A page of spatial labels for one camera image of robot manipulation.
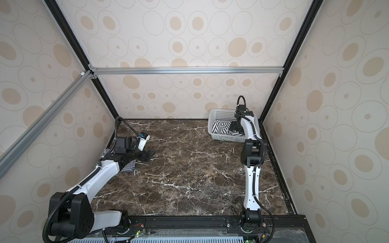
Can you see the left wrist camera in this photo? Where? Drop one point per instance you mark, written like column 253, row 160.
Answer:
column 143, row 138

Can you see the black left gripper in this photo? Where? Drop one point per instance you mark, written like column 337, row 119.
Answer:
column 149, row 153

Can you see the left aluminium frame rail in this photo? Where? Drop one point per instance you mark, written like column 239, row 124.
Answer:
column 16, row 150

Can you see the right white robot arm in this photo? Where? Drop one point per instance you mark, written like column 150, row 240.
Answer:
column 252, row 158

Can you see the white plastic laundry basket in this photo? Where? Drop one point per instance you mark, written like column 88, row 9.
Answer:
column 251, row 129

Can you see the back aluminium frame rail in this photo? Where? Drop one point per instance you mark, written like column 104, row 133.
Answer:
column 187, row 70

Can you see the blue white striped tank top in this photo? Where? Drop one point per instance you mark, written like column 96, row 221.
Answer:
column 130, row 167

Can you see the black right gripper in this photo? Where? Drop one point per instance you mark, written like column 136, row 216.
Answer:
column 236, row 125

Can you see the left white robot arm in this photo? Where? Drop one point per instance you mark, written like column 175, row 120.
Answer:
column 85, row 194

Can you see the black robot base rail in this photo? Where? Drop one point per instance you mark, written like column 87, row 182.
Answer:
column 229, row 223

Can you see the aluminium frame rail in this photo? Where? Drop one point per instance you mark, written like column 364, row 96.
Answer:
column 16, row 150
column 187, row 70

